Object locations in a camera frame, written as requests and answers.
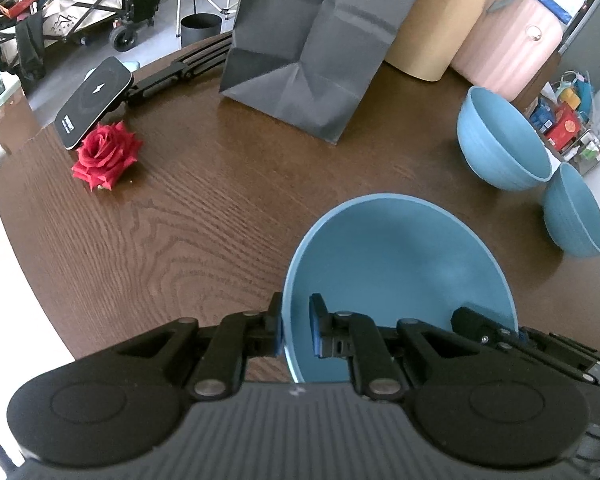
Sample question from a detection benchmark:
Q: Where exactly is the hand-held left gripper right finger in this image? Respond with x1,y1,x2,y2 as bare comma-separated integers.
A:
308,294,481,401

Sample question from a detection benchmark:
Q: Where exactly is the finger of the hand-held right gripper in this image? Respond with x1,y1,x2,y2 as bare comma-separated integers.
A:
451,306,588,381

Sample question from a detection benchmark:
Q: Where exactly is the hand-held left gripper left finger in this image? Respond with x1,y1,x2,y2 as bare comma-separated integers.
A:
115,290,286,402

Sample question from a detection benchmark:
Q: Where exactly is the blue bowl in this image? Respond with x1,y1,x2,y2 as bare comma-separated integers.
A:
542,161,600,257
456,86,553,192
282,192,520,385

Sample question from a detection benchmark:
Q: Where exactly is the basket of colourful packets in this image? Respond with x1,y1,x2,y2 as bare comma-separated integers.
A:
570,130,600,176

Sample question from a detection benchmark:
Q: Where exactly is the red box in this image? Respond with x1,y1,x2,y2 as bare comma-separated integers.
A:
547,105,581,151

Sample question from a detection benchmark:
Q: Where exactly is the blue box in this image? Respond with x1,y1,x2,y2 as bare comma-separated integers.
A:
530,97,556,133

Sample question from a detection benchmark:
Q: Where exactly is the red artificial rose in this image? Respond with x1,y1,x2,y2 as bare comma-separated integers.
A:
71,121,144,192

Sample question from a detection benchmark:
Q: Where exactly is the blue tote bag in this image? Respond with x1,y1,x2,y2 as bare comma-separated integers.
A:
555,72,596,111

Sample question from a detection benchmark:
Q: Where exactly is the black folded tripod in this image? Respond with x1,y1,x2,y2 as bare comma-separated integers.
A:
125,32,233,107

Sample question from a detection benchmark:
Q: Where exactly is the pink ribbed case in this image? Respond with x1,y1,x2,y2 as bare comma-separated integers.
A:
450,0,565,103

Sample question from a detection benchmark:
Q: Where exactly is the black paper bag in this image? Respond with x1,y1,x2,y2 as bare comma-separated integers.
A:
219,0,438,146

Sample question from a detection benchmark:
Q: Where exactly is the black ribbed flat device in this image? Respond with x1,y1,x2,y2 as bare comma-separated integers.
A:
55,56,133,151

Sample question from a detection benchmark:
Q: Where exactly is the yellow thermos jug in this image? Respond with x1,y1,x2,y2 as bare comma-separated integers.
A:
384,0,533,82

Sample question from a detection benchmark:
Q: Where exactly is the black round bin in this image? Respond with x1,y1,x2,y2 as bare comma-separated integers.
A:
180,14,222,51

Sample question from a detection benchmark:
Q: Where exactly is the white waste bin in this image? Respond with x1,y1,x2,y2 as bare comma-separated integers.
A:
0,72,21,111

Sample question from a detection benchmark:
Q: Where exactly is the black cloth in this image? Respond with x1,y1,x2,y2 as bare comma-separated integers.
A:
15,10,48,81

